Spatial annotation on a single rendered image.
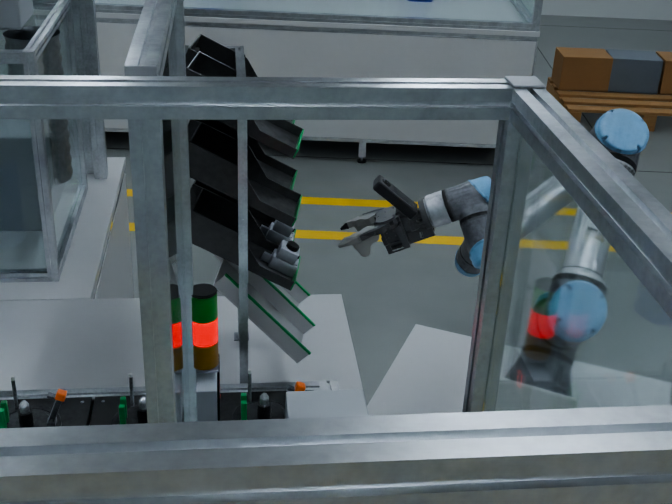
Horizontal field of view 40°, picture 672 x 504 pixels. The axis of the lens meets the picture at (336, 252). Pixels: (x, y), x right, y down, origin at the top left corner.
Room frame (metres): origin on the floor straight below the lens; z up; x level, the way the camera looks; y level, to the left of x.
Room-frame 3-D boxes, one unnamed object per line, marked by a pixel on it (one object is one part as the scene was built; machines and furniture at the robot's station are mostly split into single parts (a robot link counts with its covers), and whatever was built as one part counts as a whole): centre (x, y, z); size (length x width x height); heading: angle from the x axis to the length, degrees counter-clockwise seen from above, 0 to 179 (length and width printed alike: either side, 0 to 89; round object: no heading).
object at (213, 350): (1.43, 0.23, 1.29); 0.05 x 0.05 x 0.05
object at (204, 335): (1.43, 0.23, 1.34); 0.05 x 0.05 x 0.05
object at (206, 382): (1.43, 0.23, 1.29); 0.12 x 0.05 x 0.25; 7
